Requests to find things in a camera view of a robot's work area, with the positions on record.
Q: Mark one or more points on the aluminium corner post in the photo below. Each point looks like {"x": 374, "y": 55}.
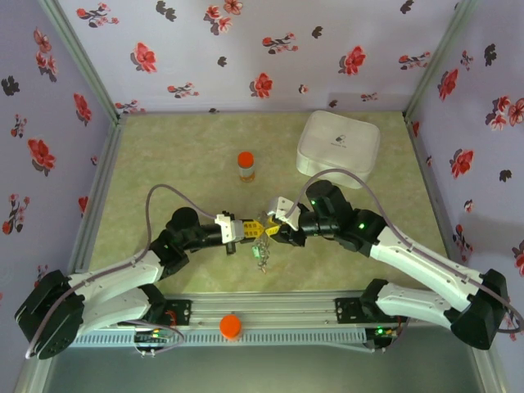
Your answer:
{"x": 82, "y": 61}
{"x": 438, "y": 61}

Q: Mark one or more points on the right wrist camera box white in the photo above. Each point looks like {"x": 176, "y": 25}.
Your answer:
{"x": 284, "y": 210}

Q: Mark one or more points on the orange-capped bottle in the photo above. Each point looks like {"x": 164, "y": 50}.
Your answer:
{"x": 246, "y": 161}

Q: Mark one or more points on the orange round button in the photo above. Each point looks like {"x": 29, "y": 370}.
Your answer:
{"x": 230, "y": 326}

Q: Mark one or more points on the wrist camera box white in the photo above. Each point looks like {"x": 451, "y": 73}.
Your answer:
{"x": 229, "y": 227}
{"x": 284, "y": 210}

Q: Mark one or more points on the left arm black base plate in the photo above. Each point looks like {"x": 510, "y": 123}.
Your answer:
{"x": 182, "y": 313}

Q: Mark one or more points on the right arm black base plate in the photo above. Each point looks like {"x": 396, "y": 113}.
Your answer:
{"x": 348, "y": 309}

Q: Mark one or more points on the white zip case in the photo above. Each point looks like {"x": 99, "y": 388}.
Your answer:
{"x": 335, "y": 139}

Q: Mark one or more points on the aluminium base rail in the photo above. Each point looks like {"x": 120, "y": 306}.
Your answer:
{"x": 266, "y": 309}

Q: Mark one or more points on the key with green tag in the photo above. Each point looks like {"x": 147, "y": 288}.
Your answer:
{"x": 256, "y": 253}

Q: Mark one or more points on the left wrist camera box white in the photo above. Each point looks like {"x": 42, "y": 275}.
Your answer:
{"x": 229, "y": 227}

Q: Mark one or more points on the controller circuit board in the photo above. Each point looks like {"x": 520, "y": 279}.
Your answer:
{"x": 149, "y": 340}
{"x": 382, "y": 337}

